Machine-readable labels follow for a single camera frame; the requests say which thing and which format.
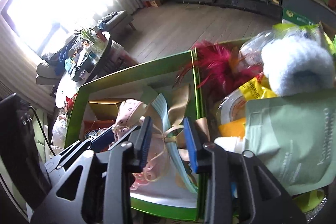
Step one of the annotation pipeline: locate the yellow cardboard box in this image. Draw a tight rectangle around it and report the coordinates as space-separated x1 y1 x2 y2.
88 98 126 121

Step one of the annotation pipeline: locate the pink anchor ribbon bow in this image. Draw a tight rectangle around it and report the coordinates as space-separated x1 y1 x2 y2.
112 99 147 141

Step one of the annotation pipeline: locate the steel wool scrubber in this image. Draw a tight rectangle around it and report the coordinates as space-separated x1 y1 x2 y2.
296 189 327 223

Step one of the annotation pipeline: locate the blue fluffy ring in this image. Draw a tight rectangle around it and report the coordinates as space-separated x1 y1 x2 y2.
261 37 336 97

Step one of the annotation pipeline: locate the orange snack bag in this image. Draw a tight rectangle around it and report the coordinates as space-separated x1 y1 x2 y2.
84 120 115 143

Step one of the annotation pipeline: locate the green box right compartment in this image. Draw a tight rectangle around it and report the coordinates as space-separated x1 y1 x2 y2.
192 37 336 219

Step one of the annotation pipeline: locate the pale green refill pouch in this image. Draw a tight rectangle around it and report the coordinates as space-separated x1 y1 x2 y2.
213 88 336 196

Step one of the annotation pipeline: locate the green box left compartment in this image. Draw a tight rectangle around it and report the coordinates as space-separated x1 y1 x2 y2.
65 51 205 223

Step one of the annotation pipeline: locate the red feather toy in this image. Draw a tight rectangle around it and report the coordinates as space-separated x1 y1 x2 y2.
174 40 262 99

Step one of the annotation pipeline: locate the pink fabric flower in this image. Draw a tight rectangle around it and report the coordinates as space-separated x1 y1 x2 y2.
130 134 170 191

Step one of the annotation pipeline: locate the round coffee table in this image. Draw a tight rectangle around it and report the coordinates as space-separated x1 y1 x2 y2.
55 29 112 108

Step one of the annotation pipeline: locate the green felt pouch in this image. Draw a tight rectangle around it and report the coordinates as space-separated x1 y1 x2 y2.
140 86 159 105

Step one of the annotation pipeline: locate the green box compartment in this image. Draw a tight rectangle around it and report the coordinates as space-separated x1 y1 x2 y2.
192 37 336 219
65 51 205 223

